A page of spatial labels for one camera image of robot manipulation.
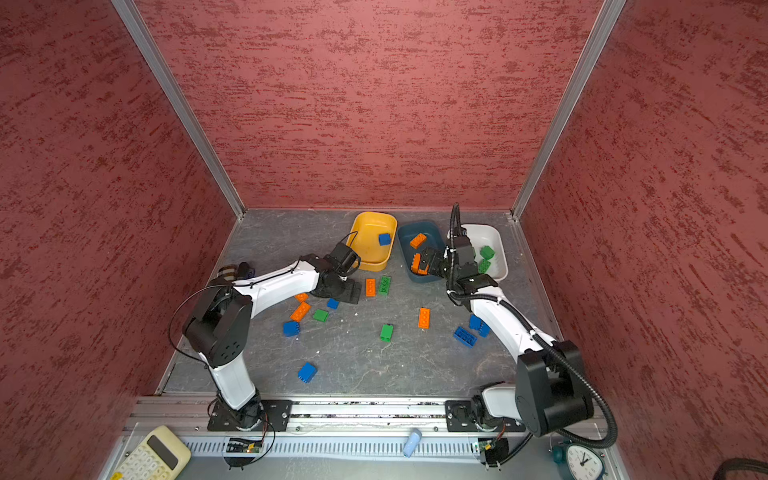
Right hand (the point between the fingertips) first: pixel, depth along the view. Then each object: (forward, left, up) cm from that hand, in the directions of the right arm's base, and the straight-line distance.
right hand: (431, 261), depth 87 cm
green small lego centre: (-17, +14, -12) cm, 25 cm away
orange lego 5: (-12, +2, -14) cm, 19 cm away
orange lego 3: (0, +19, -14) cm, 23 cm away
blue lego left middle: (-14, +43, -14) cm, 47 cm away
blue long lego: (-18, -9, -15) cm, 25 cm away
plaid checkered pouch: (+5, +67, -11) cm, 68 cm away
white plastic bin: (+18, -22, -9) cm, 30 cm away
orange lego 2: (+7, +4, -12) cm, 15 cm away
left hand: (-6, +28, -11) cm, 30 cm away
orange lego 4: (-8, +41, -14) cm, 44 cm away
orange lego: (+19, +1, -13) cm, 23 cm away
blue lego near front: (-26, +37, -15) cm, 47 cm away
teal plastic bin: (+24, +6, -14) cm, 28 cm away
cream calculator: (-44, +67, -13) cm, 82 cm away
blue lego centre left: (-5, +32, -16) cm, 36 cm away
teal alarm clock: (-49, -30, -11) cm, 58 cm away
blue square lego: (+19, +14, -12) cm, 27 cm away
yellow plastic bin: (+22, +18, -14) cm, 32 cm away
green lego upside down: (0, +15, -14) cm, 20 cm away
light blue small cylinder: (-44, +8, -12) cm, 46 cm away
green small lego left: (-9, +35, -14) cm, 39 cm away
